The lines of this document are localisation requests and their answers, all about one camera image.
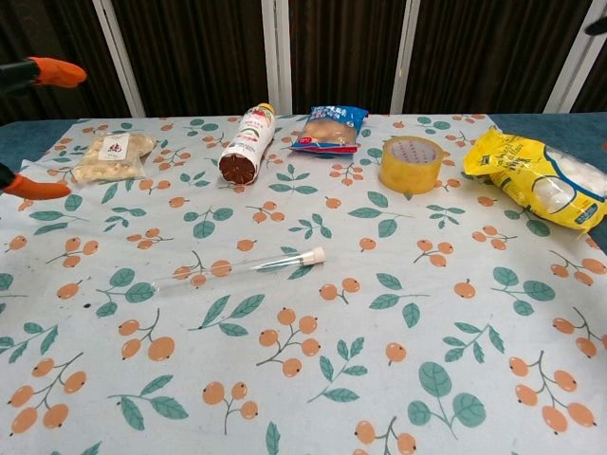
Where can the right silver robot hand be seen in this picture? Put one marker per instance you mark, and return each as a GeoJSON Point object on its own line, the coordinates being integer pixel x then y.
{"type": "Point", "coordinates": [598, 24]}

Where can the small white stopper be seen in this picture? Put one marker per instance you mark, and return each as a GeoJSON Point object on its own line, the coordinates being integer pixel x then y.
{"type": "Point", "coordinates": [315, 256]}

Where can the yellow marshmallow bag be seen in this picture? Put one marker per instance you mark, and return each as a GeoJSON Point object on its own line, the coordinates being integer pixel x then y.
{"type": "Point", "coordinates": [521, 170]}

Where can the floral printed tablecloth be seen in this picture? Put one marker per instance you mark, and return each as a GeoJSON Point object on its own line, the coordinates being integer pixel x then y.
{"type": "Point", "coordinates": [303, 322]}

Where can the blue snack bag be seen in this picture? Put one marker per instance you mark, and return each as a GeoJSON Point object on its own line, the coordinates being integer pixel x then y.
{"type": "Point", "coordinates": [329, 130]}

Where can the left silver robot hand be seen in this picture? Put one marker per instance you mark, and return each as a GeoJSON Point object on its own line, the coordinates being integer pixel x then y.
{"type": "Point", "coordinates": [52, 73]}

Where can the clear bag of nuts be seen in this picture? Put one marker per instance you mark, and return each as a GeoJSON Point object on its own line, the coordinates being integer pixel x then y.
{"type": "Point", "coordinates": [111, 156]}

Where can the clear packing tape roll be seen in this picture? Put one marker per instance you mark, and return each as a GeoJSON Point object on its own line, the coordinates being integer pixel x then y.
{"type": "Point", "coordinates": [410, 170]}

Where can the clear glass test tube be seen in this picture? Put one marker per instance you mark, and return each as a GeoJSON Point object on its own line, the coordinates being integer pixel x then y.
{"type": "Point", "coordinates": [227, 272]}

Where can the white screen frame post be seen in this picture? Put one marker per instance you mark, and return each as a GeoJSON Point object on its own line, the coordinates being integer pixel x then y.
{"type": "Point", "coordinates": [116, 52]}
{"type": "Point", "coordinates": [277, 52]}
{"type": "Point", "coordinates": [403, 57]}
{"type": "Point", "coordinates": [569, 52]}

